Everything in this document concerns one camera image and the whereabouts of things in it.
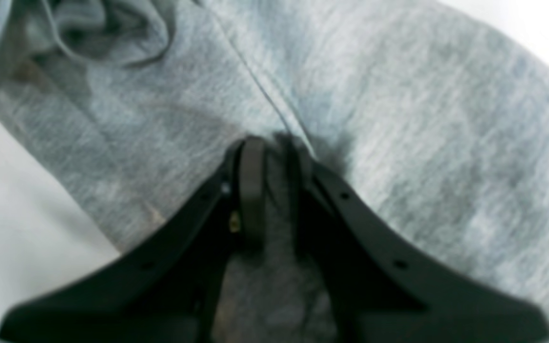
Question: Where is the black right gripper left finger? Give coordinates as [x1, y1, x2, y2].
[0, 136, 266, 343]

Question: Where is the grey t-shirt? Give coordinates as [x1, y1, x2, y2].
[0, 0, 549, 343]

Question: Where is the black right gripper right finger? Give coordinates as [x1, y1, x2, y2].
[287, 143, 549, 343]

